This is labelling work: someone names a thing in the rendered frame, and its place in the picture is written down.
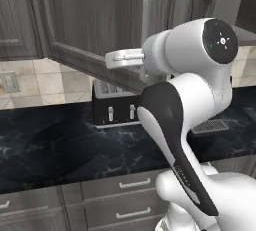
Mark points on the black toaster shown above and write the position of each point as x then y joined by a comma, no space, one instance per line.
115,106

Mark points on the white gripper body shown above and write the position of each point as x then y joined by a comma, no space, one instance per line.
125,58

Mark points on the grey drawer front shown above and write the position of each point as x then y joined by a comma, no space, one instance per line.
30,201
100,213
103,185

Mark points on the grey wood cabinet door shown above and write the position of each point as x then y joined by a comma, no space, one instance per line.
96,15

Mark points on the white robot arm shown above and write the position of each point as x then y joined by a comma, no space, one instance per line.
196,95

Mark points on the open grey wall cabinet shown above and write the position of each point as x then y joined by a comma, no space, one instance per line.
230,5

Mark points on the grey wall outlet plate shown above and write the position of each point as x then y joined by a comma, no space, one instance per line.
9,81

